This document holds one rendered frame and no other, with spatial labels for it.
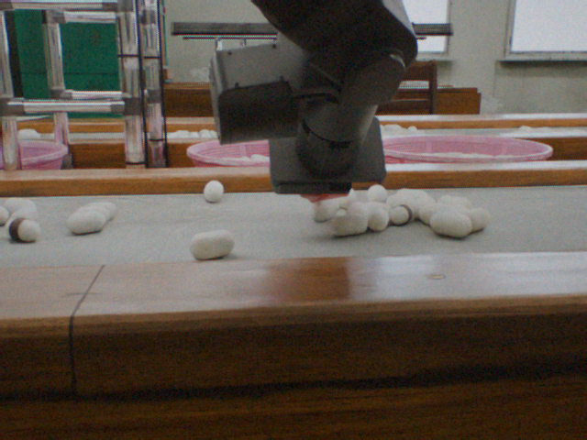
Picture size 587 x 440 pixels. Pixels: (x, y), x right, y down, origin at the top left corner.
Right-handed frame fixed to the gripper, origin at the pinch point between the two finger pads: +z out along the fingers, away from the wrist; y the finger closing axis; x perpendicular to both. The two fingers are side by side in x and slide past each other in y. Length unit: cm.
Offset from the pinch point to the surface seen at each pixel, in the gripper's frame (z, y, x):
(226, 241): -9.9, 9.0, 9.1
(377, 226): -4.8, -4.8, 5.9
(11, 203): 1.7, 29.8, -0.1
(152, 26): 21.6, 19.4, -40.0
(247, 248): -7.0, 7.3, 8.6
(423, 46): 366, -172, -324
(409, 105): 195, -85, -144
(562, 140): 34, -52, -26
